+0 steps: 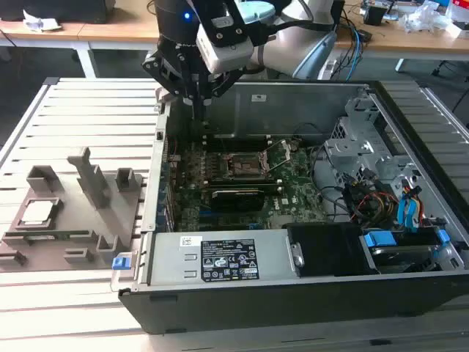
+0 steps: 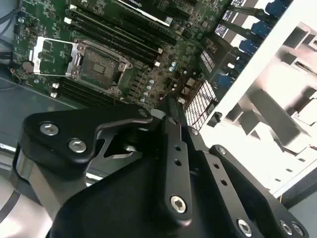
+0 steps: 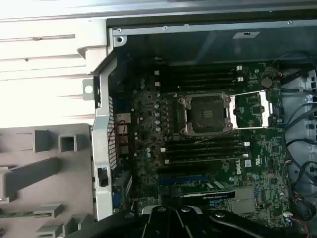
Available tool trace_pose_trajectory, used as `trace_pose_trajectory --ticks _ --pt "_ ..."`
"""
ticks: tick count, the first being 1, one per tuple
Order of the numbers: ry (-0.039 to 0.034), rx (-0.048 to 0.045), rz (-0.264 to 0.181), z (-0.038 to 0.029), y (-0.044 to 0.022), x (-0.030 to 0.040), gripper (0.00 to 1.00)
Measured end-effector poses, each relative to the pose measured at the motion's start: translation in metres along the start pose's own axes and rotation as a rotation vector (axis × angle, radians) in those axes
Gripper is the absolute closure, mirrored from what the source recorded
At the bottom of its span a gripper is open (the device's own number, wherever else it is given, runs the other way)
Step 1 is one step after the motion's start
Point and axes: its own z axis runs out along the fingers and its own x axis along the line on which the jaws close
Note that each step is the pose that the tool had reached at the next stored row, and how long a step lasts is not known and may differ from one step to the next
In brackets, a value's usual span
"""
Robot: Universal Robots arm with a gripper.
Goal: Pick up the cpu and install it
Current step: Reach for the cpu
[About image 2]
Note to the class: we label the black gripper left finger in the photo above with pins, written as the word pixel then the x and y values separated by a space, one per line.
pixel 62 129

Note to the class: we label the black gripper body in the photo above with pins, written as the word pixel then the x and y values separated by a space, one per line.
pixel 119 205

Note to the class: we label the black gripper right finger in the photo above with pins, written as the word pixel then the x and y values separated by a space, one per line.
pixel 219 173

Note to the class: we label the metal socket cover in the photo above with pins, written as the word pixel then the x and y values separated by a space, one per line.
pixel 35 57

